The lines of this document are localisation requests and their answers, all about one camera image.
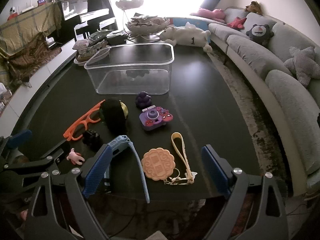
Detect pink pig figurine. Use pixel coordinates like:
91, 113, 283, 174
66, 148, 85, 165

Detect orange plastic glasses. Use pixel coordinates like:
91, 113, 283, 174
63, 100, 105, 141

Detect small black toy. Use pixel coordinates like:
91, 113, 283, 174
82, 129, 103, 152

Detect black and gold round object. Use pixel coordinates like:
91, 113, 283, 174
99, 98, 129, 138

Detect purple spider-man toy camera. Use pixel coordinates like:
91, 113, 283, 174
139, 105, 174, 131

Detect purple grape toy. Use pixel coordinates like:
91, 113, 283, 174
135, 91, 152, 109

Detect plaid cloth covered cabinet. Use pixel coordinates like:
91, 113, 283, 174
1, 3, 62, 86

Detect floral basket on plate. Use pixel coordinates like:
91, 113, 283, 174
72, 38, 108, 66

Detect clear plastic storage bin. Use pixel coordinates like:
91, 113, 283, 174
84, 43, 175, 95

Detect black box on table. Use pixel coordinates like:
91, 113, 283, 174
106, 35, 127, 46

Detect grey curved sofa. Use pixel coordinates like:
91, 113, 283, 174
199, 7, 319, 195

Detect grey star cushion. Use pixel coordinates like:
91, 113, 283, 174
284, 47, 319, 88

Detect white sheep plush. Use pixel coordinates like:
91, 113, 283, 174
159, 22, 213, 53

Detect black piano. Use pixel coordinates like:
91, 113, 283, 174
56, 0, 115, 43

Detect dark round face cushion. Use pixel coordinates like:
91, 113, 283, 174
246, 24, 274, 47

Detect white fruit bowl with snacks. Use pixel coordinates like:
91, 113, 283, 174
126, 15, 170, 35

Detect red star plush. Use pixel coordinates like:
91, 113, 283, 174
227, 17, 247, 30

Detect white flower-shaped upper bowl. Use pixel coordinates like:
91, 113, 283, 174
116, 0, 144, 11

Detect pink plush toy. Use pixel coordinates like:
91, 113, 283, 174
191, 8, 226, 23

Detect brown lion plush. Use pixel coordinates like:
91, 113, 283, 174
245, 1, 263, 15

